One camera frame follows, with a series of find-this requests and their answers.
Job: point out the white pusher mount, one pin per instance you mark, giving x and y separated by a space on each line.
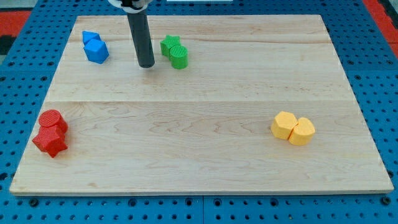
131 6

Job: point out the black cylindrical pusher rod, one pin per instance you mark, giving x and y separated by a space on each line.
140 32

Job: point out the green star block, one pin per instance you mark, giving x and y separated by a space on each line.
169 42

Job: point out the green circle block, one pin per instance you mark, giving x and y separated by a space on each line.
179 57

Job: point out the red circle block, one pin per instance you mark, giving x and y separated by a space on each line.
51 118

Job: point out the light wooden board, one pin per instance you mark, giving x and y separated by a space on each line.
205 129

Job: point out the red star block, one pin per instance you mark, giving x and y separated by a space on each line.
50 140

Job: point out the blue cube block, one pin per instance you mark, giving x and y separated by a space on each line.
96 51

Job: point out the blue triangle block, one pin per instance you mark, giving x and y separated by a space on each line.
88 36

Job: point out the yellow hexagon block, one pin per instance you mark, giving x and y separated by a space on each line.
283 124

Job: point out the yellow heart block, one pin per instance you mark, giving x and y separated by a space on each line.
302 133

